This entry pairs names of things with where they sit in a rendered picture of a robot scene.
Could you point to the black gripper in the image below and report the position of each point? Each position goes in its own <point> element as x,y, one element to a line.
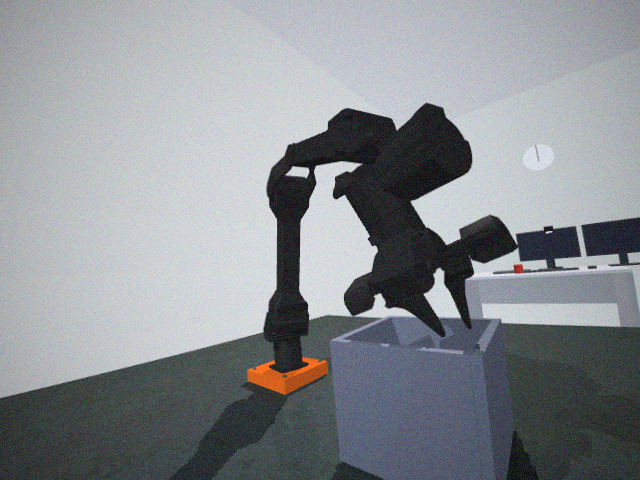
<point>483,240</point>

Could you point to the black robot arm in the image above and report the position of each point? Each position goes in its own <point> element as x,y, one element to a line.
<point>426,153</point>

